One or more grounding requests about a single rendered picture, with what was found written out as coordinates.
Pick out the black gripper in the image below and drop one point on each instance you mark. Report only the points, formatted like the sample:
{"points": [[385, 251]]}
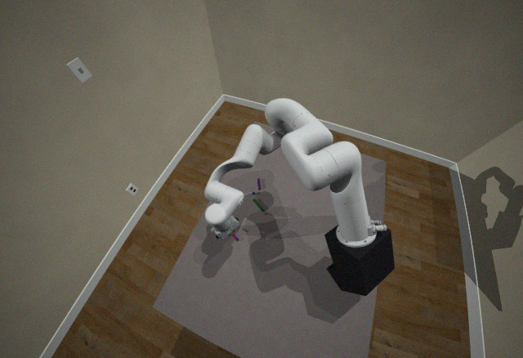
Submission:
{"points": [[222, 235]]}

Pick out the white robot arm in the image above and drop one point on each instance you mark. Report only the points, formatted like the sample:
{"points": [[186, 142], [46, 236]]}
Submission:
{"points": [[338, 165]]}

